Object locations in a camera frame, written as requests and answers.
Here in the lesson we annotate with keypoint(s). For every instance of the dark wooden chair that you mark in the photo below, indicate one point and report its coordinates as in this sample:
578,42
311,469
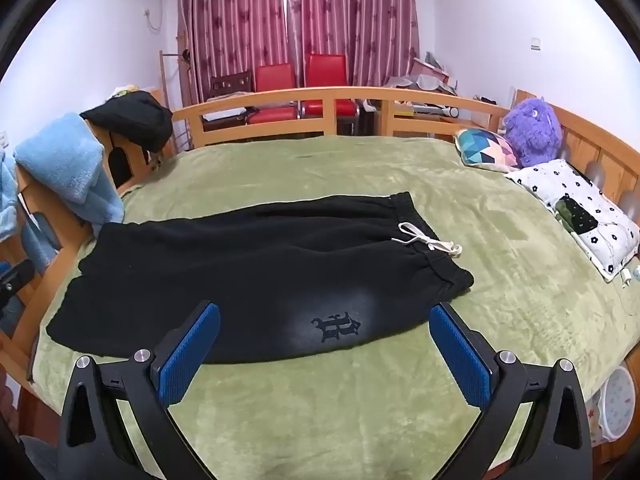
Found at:
231,82

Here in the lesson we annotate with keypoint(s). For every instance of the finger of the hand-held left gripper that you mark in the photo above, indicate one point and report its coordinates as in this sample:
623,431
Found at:
17,280

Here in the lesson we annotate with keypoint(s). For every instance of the white patterned basin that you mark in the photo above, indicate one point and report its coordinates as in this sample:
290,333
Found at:
617,405

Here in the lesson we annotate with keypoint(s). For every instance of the white charger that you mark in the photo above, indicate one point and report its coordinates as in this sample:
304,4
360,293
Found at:
625,276

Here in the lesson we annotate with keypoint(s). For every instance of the geometric patterned pillow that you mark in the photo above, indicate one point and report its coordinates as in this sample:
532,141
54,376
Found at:
485,147

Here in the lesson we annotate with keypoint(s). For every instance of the red cabinet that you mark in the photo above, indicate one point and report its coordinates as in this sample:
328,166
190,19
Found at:
274,80

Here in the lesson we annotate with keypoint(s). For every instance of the maroon striped curtain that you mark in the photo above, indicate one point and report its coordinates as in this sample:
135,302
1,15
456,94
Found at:
230,20
360,10

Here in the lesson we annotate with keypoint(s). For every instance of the white wall switch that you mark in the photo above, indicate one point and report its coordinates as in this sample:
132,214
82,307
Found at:
536,43

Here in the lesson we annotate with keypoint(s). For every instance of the dark green cloth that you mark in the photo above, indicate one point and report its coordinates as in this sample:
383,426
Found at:
577,215

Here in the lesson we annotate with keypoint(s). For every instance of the cluttered desk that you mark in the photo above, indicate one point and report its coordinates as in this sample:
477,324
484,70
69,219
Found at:
430,80

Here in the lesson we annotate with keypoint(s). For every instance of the black pants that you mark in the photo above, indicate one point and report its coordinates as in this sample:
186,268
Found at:
250,270

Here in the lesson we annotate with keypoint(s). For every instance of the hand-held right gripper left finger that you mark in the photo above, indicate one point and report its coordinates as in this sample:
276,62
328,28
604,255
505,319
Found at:
187,355

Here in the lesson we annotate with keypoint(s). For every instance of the red chair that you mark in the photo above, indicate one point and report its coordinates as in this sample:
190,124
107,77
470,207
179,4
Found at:
326,71

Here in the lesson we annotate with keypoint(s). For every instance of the black garment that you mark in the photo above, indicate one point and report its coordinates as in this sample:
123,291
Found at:
135,117

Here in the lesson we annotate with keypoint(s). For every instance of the green fleece blanket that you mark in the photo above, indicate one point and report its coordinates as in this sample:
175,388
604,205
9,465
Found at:
350,410

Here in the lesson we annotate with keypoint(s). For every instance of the white floral pillow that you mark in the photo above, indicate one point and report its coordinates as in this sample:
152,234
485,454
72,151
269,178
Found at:
560,180

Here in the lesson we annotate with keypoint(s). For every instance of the grey clothing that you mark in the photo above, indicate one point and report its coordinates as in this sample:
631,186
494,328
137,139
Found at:
40,460

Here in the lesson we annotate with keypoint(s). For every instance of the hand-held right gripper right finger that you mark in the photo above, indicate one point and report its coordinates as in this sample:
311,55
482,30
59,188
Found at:
460,360

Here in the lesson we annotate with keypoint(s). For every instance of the purple plush toy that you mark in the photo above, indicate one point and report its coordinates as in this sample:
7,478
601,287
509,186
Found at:
532,132

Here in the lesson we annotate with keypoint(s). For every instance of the light blue fleece towel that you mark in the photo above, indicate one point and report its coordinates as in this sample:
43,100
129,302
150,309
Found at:
60,160

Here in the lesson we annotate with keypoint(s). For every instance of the wooden clothes rack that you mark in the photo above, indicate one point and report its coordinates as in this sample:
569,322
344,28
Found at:
163,75

